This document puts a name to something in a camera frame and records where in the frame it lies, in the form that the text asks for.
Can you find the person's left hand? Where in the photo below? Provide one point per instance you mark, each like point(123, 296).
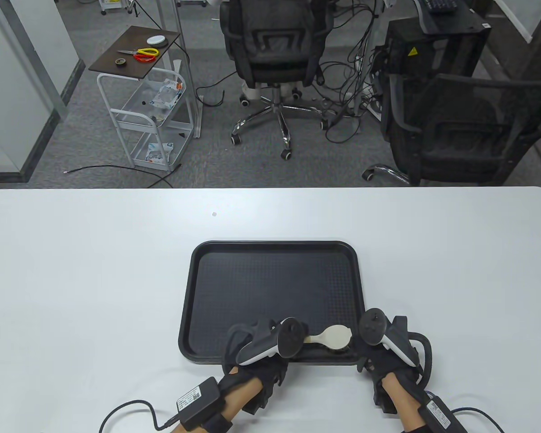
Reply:
point(266, 370)

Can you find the person's right hand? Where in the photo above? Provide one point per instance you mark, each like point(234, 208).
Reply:
point(387, 363)

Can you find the white pot brush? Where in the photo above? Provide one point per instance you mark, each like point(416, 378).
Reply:
point(336, 336)

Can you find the black plastic tray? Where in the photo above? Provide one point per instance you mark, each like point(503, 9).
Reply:
point(275, 288)

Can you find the person's right forearm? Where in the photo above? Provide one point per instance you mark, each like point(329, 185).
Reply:
point(403, 401)

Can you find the black and white controller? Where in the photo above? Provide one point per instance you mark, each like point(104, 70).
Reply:
point(372, 324)
point(261, 347)

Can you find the black box with white label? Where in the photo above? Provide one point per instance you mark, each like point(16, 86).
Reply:
point(198, 403)
point(444, 417)

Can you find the black mesh office chair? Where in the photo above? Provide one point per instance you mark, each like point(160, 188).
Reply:
point(455, 135)

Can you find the clear plastic bag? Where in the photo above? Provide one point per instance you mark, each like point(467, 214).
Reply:
point(167, 92)
point(158, 151)

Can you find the white power strip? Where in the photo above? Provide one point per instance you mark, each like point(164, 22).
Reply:
point(365, 98)

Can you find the white metal desk leg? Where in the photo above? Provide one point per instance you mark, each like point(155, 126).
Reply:
point(187, 72)

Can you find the black padded office chair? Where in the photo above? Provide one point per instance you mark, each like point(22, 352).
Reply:
point(275, 45)

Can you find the dark brown board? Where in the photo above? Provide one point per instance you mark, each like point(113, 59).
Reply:
point(135, 67)

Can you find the black computer tower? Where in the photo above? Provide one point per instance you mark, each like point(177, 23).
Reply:
point(455, 40)

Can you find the white round disc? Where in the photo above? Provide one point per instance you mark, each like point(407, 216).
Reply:
point(157, 40)

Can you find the black keyboard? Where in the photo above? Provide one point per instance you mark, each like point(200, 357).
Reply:
point(439, 5)

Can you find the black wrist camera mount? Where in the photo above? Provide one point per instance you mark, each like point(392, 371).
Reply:
point(384, 401)

